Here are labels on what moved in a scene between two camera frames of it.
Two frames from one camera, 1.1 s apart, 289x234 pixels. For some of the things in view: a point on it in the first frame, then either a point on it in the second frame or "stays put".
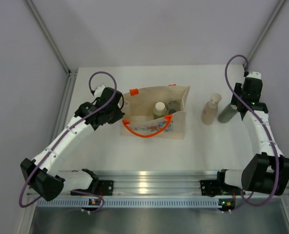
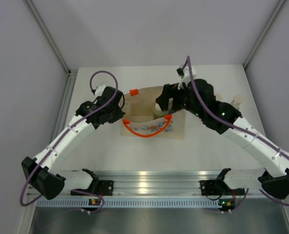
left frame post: x=72 y=72 stays put
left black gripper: x=118 y=116 stays put
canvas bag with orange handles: x=139 y=119 stays put
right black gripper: x=238 y=88 to x=169 y=91
